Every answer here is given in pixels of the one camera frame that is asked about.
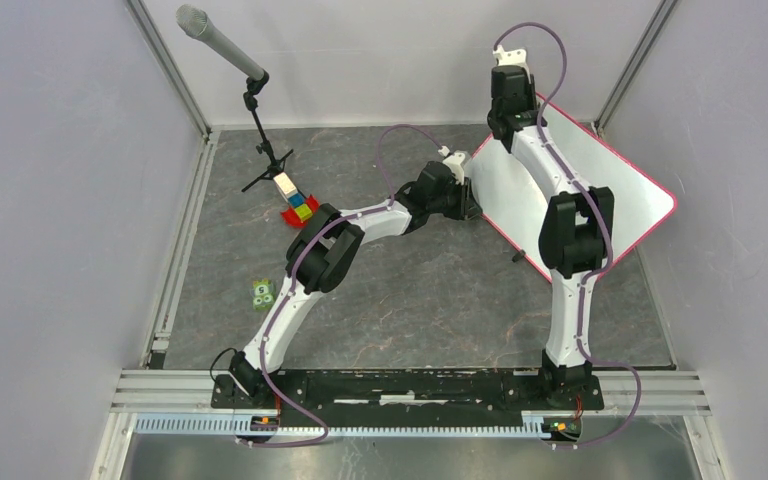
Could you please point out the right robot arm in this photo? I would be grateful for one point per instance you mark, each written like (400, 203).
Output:
(574, 241)

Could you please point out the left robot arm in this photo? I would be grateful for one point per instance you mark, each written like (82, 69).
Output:
(321, 255)

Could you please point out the red plate with blocks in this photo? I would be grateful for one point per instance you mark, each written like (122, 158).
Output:
(300, 207)

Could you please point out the green number block toy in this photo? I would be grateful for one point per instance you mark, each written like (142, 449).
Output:
(263, 294)

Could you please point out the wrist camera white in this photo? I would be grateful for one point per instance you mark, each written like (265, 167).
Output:
(453, 166)
(517, 57)

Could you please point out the pink framed whiteboard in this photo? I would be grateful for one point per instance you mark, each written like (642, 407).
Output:
(512, 201)

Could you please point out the grey microphone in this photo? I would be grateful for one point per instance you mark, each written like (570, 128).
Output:
(197, 25)

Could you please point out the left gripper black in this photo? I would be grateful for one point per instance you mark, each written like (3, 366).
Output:
(468, 208)

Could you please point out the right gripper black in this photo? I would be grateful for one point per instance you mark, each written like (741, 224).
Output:
(528, 90)

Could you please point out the black microphone stand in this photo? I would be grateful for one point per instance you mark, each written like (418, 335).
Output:
(276, 165)

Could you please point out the white slotted cable duct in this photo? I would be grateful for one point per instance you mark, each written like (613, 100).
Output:
(260, 426)

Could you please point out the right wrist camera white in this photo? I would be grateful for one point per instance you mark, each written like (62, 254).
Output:
(517, 57)

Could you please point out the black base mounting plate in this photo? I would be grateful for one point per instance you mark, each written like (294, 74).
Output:
(405, 398)

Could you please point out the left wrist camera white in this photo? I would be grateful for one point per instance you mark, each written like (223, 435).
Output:
(453, 166)

